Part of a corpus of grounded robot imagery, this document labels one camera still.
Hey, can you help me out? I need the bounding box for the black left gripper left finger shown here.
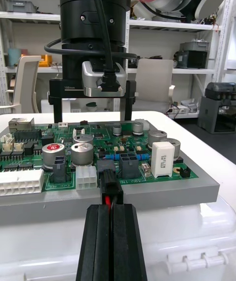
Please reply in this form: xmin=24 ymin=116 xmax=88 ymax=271
xmin=76 ymin=203 xmax=113 ymax=281

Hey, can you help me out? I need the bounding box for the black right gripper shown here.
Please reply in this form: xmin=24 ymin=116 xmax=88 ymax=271
xmin=48 ymin=43 xmax=136 ymax=124

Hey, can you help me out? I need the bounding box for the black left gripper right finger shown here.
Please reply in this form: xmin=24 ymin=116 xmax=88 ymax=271
xmin=113 ymin=203 xmax=148 ymax=281

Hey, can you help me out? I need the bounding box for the red black green cable bundle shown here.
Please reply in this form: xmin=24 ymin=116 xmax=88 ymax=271
xmin=101 ymin=169 xmax=124 ymax=215

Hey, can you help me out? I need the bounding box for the beige chair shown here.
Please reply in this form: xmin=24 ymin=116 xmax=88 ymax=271
xmin=132 ymin=58 xmax=176 ymax=114
xmin=0 ymin=55 xmax=42 ymax=114

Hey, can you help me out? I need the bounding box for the white shelf with goods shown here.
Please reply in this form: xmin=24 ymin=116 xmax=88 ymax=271
xmin=127 ymin=0 xmax=222 ymax=119
xmin=0 ymin=0 xmax=130 ymax=114

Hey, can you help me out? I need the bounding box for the black 3D printer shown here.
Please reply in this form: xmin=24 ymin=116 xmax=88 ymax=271
xmin=198 ymin=82 xmax=236 ymax=135

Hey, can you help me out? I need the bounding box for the green circuit board grey frame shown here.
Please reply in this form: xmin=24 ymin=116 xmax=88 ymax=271
xmin=0 ymin=116 xmax=220 ymax=214

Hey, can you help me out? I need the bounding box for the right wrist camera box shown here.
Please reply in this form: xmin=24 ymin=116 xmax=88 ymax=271
xmin=82 ymin=61 xmax=128 ymax=98

